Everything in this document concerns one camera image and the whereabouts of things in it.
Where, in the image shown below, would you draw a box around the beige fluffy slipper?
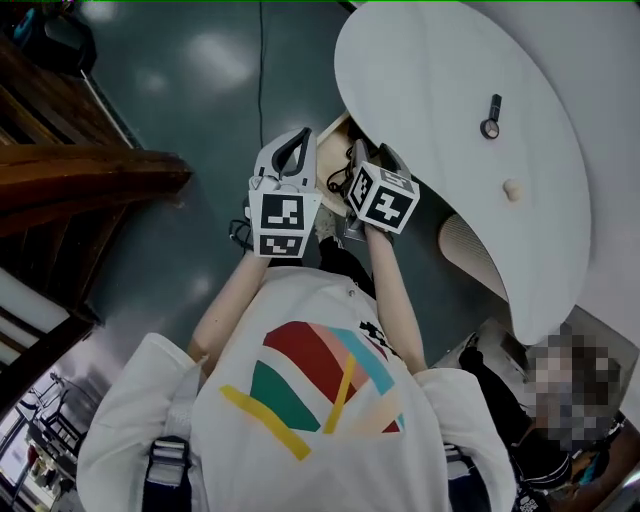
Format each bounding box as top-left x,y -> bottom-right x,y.
313,203 -> 348,251

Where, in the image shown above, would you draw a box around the black hair dryer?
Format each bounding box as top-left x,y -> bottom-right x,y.
479,93 -> 504,141

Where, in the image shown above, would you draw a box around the thin black floor cable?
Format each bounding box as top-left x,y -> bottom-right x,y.
256,0 -> 268,151

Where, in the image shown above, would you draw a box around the beige ribbed table base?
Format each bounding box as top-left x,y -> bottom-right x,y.
437,211 -> 510,303

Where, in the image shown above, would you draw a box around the black chair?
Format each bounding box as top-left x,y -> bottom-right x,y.
0,3 -> 99,79

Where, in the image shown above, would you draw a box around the brown wooden furniture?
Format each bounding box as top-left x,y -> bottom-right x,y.
0,33 -> 195,424

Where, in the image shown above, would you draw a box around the black cable in drawer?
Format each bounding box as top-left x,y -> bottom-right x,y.
326,133 -> 358,197

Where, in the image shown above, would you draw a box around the grey backpack strap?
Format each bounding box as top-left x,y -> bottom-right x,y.
441,439 -> 479,512
143,367 -> 201,512

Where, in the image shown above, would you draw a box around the person's right forearm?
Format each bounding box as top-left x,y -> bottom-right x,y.
363,223 -> 429,375

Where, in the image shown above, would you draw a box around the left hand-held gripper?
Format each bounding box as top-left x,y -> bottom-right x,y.
248,127 -> 324,260

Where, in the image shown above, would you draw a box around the person's black trousers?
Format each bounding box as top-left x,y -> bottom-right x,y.
316,234 -> 377,302

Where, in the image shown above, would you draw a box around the white oval table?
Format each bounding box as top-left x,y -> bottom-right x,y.
333,0 -> 594,347

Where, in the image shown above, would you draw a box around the person's left forearm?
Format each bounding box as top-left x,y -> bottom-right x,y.
186,248 -> 272,377

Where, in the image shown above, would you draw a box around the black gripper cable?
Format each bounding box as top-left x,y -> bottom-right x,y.
227,189 -> 256,257

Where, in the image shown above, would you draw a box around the person's white printed shirt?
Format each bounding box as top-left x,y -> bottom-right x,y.
74,264 -> 519,512

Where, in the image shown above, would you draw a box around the black metal rack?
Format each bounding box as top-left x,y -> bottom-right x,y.
17,370 -> 89,464

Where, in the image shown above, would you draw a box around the wooden drawer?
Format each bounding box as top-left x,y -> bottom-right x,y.
316,111 -> 364,215

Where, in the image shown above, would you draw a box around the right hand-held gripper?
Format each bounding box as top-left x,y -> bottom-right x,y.
343,139 -> 421,242

